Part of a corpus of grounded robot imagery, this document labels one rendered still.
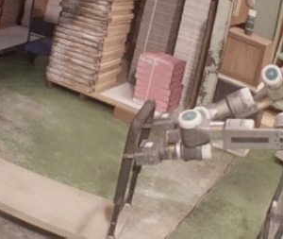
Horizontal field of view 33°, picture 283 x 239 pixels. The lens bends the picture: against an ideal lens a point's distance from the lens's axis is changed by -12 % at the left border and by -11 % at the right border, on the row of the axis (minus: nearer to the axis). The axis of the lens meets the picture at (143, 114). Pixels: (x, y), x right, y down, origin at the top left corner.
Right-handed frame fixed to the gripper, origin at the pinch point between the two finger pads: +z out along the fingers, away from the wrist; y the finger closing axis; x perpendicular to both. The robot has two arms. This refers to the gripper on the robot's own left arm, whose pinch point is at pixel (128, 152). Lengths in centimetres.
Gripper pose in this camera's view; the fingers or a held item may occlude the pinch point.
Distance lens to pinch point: 191.6
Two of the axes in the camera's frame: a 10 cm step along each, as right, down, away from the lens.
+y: 2.1, -3.2, 9.2
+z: -9.7, 0.6, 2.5
